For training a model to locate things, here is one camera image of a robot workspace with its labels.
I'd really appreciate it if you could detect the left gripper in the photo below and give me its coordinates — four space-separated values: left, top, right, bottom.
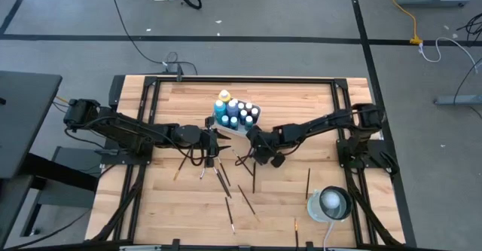
198 116 232 169

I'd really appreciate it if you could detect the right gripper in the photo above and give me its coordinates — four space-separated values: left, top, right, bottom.
246 124 290 169

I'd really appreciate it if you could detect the white plastic bin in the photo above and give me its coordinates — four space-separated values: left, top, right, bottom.
210 99 262 139

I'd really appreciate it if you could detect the thin dark-handled paintbrush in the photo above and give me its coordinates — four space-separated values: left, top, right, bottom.
218 157 232 187
213 167 231 199
215 166 233 199

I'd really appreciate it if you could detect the large teal paint bottle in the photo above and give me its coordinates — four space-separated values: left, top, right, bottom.
213 99 227 118

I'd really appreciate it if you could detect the large periwinkle paint bottle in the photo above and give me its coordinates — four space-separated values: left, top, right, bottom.
226 99 239 118

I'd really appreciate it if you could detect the thick grey silver-ferrule paintbrush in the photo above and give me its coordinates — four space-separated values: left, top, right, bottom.
224 196 236 235

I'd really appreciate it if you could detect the white mug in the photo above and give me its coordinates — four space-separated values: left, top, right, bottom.
307 185 354 223

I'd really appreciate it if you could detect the black desk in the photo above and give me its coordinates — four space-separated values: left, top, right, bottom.
0 69 99 250

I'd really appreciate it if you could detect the white lamp cable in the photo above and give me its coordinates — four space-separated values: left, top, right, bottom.
322 220 336 251

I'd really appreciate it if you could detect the long black floor cable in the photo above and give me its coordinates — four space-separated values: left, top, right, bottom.
108 0 199 77

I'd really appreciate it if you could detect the white floor cable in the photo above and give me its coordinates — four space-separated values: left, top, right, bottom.
418 36 480 75

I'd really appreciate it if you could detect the yellow extension cord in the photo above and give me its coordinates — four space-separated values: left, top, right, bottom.
389 0 423 45

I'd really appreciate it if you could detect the black cable bundle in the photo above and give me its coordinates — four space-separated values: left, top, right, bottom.
455 12 482 43

